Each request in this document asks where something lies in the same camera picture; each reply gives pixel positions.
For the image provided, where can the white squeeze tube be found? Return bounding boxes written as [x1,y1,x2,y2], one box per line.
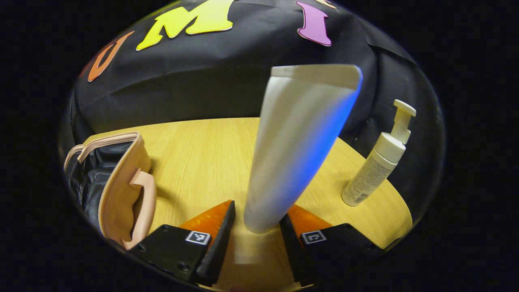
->
[243,64,363,234]

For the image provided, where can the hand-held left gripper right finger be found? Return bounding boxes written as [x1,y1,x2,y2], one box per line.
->
[279,204,384,284]

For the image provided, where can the white pump bottle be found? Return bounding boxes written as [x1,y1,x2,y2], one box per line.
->
[341,99,417,207]

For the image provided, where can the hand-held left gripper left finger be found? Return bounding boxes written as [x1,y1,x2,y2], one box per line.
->
[129,200,236,286]

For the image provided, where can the pink beige suitcase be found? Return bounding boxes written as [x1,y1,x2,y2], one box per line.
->
[64,132,157,250]

